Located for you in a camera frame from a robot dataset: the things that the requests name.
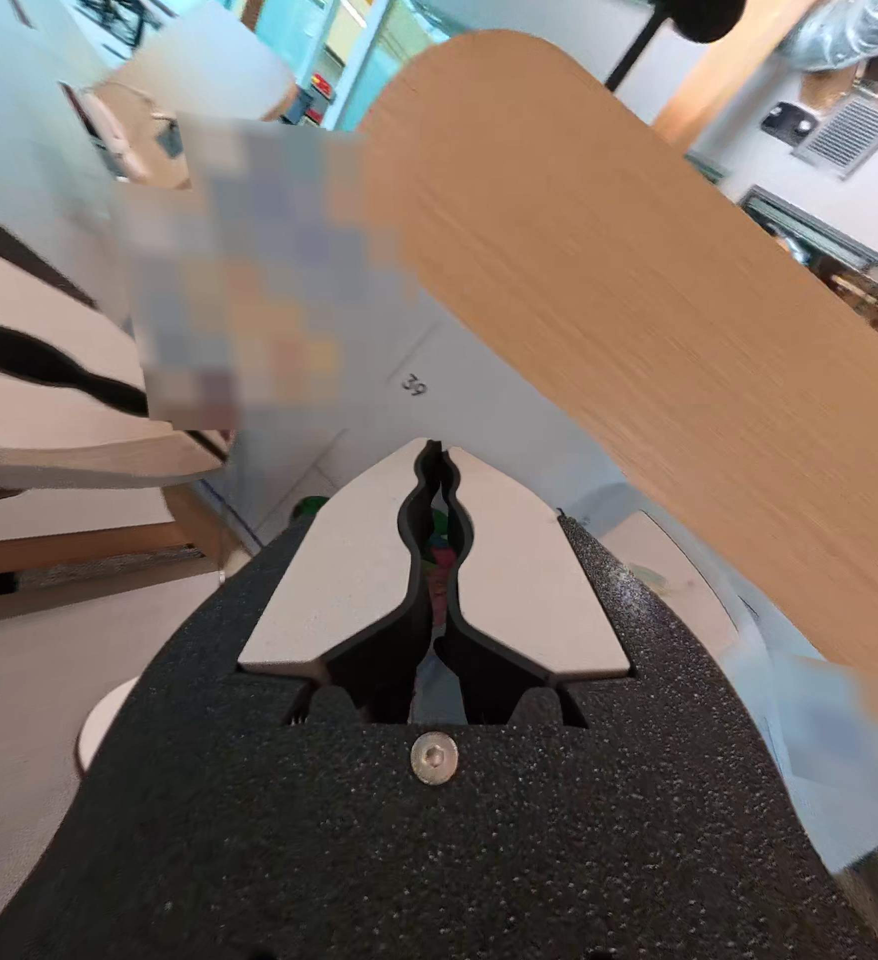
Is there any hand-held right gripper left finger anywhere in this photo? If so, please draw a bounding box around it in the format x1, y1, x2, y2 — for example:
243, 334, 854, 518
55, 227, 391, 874
238, 438, 443, 725

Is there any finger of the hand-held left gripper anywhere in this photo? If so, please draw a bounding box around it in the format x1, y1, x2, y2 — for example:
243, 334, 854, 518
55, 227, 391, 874
0, 348, 231, 492
0, 196, 147, 414

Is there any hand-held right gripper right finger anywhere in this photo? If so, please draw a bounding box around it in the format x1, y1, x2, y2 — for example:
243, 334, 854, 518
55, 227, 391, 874
433, 446, 631, 727

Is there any green pink lego assembly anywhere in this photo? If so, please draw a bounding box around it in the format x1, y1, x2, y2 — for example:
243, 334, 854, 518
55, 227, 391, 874
292, 495, 461, 631

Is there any grey desk with wooden edge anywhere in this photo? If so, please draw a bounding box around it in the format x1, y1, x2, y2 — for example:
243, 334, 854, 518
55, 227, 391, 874
0, 487, 222, 601

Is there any white book stand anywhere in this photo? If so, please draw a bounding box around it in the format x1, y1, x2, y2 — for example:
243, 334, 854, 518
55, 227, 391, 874
76, 510, 740, 774

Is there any black wall device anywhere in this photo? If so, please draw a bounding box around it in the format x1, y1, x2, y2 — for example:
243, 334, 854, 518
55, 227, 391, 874
761, 101, 818, 147

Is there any white wall vent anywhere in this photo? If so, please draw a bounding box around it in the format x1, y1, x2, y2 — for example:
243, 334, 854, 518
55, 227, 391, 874
791, 90, 878, 181

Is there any silver air duct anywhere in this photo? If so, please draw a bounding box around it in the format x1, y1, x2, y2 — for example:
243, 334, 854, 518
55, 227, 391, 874
776, 0, 878, 72

